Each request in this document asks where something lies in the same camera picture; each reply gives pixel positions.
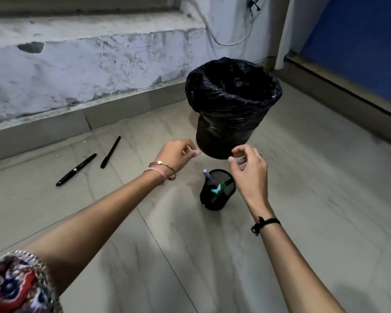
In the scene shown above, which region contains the person's right hand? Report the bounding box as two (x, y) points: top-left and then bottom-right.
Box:
(228, 144), (270, 219)

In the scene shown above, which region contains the person's left hand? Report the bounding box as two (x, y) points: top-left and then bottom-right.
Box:
(159, 139), (201, 175)

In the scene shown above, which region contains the person's left forearm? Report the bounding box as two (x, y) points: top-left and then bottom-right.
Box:
(22, 166), (174, 298)

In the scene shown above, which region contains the person's right forearm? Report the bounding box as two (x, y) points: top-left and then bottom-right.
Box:
(252, 208), (347, 313)

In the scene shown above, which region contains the black trash bin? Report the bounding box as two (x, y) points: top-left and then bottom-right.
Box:
(195, 107), (264, 159)

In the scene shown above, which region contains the pink wristband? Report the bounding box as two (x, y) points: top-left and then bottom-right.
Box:
(143, 166), (167, 181)

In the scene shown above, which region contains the black mesh pen holder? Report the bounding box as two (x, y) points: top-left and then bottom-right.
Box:
(200, 169), (237, 211)

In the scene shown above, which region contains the black thread wristband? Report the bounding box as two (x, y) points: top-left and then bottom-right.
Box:
(250, 216), (282, 236)

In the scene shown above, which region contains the black plastic bin liner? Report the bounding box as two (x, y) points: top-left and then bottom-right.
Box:
(185, 57), (283, 129)

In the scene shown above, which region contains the slim black pen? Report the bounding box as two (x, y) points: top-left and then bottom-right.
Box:
(100, 136), (122, 169)

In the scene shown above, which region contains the thick black pen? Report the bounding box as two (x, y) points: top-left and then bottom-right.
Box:
(56, 153), (98, 187)

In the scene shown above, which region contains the brown door threshold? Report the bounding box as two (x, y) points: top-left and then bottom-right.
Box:
(284, 51), (391, 142)

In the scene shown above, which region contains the blue door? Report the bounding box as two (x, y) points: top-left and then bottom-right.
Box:
(298, 0), (391, 106)

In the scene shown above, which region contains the red patterned sleeve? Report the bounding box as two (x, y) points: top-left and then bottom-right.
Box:
(0, 250), (63, 313)

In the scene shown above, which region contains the gold bangle bracelet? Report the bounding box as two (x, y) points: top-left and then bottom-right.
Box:
(149, 161), (177, 181)

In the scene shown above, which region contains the white cable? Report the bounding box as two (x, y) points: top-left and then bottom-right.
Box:
(186, 0), (258, 47)

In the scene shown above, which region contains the white door frame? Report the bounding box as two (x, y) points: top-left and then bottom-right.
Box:
(275, 0), (306, 71)

